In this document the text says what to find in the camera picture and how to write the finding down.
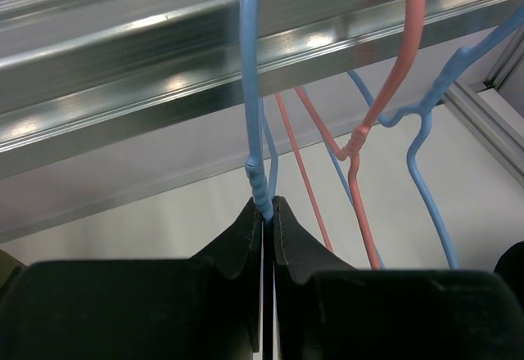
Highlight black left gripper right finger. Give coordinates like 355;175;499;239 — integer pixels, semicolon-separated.
271;195;524;360

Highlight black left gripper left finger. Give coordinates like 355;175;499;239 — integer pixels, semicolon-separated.
0;196;264;360

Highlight blue hanger with black trousers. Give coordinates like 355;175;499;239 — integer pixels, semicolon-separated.
239;0;278;224

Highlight pink hanger with camouflage trousers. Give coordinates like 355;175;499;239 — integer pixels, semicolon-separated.
331;0;427;271

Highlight empty pink hanger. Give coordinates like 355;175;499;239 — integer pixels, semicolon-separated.
276;89;353;258

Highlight empty blue hanger right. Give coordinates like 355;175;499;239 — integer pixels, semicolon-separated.
347;3;524;271

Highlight aluminium frame posts right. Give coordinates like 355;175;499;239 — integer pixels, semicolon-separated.
444;28;523;183

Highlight aluminium hanging rail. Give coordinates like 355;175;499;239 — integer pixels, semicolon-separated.
0;0;524;181

